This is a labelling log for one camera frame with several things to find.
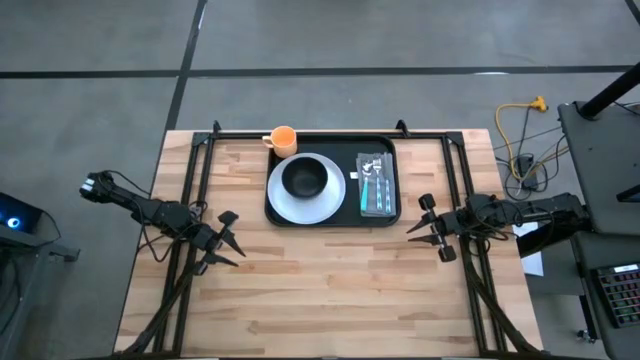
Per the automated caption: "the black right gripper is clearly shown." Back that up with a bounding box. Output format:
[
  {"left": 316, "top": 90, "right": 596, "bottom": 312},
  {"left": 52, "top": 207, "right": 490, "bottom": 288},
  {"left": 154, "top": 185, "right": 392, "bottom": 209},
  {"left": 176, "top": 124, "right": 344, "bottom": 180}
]
[{"left": 405, "top": 192, "right": 471, "bottom": 264}]

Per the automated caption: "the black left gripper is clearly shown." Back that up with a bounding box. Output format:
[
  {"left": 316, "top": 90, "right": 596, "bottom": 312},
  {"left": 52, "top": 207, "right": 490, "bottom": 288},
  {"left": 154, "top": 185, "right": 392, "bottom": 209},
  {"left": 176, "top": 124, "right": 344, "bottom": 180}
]
[{"left": 188, "top": 209, "right": 247, "bottom": 277}]

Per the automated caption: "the knife with patterned teal handle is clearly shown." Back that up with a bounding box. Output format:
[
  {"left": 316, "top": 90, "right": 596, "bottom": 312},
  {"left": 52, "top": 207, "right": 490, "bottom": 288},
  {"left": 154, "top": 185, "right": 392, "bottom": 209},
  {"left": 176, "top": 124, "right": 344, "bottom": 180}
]
[{"left": 383, "top": 154, "right": 394, "bottom": 212}]

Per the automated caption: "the fork with patterned teal handle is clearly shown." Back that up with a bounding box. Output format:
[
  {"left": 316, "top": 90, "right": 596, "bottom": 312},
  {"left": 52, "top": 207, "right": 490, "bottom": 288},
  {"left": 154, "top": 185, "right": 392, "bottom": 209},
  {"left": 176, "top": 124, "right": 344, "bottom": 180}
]
[{"left": 372, "top": 156, "right": 385, "bottom": 212}]

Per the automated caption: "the grey cloth napkin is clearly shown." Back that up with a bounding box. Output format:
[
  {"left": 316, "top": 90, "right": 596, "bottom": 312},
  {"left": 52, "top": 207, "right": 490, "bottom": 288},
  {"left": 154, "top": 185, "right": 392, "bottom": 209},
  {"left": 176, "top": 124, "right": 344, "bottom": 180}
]
[{"left": 349, "top": 151, "right": 399, "bottom": 218}]

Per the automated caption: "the spoon with plain teal handle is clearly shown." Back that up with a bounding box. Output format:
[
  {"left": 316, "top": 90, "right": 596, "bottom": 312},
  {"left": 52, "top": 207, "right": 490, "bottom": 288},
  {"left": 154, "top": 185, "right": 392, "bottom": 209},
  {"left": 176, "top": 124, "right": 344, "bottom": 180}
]
[{"left": 359, "top": 158, "right": 374, "bottom": 213}]

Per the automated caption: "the white plate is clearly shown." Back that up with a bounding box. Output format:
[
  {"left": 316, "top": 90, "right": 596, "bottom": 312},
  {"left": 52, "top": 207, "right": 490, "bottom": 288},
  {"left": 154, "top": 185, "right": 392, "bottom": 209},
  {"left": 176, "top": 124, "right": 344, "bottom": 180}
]
[{"left": 266, "top": 152, "right": 347, "bottom": 226}]

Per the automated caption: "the black bowl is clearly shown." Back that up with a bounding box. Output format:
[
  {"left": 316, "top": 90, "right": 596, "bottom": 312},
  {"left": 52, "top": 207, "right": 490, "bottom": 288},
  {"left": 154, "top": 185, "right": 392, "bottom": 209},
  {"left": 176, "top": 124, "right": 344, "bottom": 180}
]
[{"left": 280, "top": 155, "right": 330, "bottom": 200}]

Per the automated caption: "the black serving tray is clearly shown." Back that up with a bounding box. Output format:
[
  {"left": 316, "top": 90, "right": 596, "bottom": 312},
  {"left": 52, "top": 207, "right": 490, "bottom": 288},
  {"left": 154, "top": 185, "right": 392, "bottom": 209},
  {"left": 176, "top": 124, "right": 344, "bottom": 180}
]
[{"left": 263, "top": 132, "right": 403, "bottom": 229}]

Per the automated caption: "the white paper sheet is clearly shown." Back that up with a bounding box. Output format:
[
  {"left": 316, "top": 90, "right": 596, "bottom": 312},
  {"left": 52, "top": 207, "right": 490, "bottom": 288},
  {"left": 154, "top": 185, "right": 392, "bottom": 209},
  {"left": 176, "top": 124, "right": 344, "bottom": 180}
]
[{"left": 512, "top": 222, "right": 545, "bottom": 278}]

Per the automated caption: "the black desk crossbar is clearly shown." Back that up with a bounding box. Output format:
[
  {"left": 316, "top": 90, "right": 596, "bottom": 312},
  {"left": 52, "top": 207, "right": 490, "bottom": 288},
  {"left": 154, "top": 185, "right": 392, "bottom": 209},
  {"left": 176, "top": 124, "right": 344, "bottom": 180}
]
[{"left": 517, "top": 224, "right": 576, "bottom": 259}]

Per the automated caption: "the black power adapter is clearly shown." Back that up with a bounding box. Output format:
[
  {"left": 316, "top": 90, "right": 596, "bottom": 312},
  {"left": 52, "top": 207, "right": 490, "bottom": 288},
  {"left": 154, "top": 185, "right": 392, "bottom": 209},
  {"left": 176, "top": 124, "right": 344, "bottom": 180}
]
[{"left": 517, "top": 154, "right": 540, "bottom": 191}]

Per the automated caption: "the orange mug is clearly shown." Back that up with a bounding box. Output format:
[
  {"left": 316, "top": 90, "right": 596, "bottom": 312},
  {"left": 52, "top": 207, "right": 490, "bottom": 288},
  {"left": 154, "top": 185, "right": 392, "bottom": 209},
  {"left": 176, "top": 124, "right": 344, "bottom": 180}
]
[{"left": 261, "top": 125, "right": 299, "bottom": 160}]

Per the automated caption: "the grey desk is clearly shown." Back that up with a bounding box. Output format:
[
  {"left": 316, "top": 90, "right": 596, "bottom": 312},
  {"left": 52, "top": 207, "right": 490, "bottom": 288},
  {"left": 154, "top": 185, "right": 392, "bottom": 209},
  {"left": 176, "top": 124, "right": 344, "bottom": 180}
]
[
  {"left": 569, "top": 232, "right": 640, "bottom": 360},
  {"left": 557, "top": 99, "right": 640, "bottom": 236}
]

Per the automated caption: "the grey equipment stand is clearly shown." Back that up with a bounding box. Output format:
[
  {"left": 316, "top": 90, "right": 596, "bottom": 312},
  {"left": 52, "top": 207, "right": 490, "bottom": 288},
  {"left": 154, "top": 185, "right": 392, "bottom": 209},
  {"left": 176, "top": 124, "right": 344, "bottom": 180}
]
[{"left": 0, "top": 224, "right": 81, "bottom": 360}]

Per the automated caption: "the black keypad console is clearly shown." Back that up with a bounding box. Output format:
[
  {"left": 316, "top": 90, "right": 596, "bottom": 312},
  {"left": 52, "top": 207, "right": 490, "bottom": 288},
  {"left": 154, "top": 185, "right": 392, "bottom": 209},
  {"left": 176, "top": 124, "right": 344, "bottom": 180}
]
[{"left": 591, "top": 262, "right": 640, "bottom": 330}]

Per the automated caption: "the black flat device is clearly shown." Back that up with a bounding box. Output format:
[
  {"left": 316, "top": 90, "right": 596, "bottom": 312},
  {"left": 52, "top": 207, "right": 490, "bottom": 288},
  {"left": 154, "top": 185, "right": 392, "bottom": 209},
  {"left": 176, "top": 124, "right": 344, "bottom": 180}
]
[{"left": 616, "top": 183, "right": 640, "bottom": 204}]

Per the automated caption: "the computer with blue light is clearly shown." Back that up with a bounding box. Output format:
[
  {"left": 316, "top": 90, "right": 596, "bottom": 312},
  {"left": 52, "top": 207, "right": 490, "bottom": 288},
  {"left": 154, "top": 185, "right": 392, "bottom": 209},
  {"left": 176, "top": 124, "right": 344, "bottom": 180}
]
[{"left": 0, "top": 192, "right": 44, "bottom": 234}]

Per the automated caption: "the black pole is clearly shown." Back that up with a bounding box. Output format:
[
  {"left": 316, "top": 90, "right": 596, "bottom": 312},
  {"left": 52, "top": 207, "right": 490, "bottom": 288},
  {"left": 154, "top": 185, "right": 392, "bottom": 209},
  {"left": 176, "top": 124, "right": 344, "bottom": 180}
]
[{"left": 578, "top": 63, "right": 640, "bottom": 120}]

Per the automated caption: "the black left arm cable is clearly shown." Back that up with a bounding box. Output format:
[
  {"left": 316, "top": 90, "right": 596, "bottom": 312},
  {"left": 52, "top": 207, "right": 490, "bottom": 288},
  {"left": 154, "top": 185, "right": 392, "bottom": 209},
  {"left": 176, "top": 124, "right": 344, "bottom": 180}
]
[{"left": 107, "top": 169, "right": 211, "bottom": 264}]

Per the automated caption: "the black aluminium table frame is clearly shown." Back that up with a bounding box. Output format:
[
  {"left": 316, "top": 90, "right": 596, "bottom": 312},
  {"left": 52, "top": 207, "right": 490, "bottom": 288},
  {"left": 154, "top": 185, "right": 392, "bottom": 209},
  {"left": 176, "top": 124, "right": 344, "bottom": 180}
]
[{"left": 112, "top": 118, "right": 549, "bottom": 360}]

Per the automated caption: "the yellow extension cable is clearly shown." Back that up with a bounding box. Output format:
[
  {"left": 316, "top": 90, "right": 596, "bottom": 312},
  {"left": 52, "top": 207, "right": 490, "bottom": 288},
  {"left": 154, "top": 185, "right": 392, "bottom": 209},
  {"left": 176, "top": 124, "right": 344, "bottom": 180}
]
[{"left": 494, "top": 94, "right": 550, "bottom": 182}]

